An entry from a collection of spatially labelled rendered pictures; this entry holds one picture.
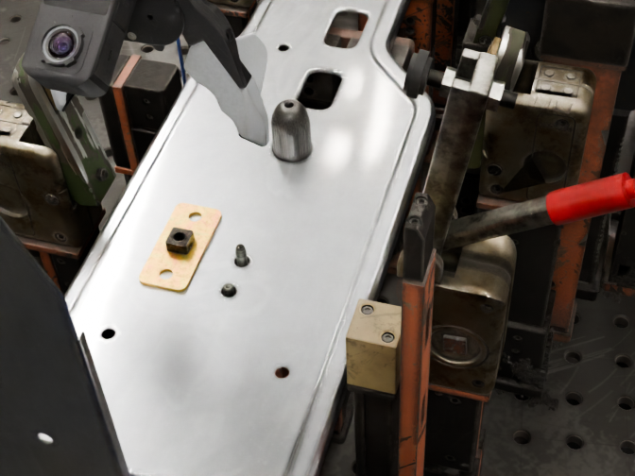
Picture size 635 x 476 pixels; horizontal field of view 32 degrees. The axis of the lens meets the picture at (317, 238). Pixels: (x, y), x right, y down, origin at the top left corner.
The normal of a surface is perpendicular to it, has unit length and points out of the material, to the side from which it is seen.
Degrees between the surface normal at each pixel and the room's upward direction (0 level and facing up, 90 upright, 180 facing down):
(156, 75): 0
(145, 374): 0
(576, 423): 0
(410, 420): 90
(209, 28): 89
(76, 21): 31
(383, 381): 90
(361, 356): 90
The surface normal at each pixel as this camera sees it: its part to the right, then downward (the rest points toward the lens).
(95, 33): -0.22, -0.21
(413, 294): -0.29, 0.72
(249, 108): 0.44, 0.63
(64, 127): 0.93, 0.04
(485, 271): -0.04, -0.67
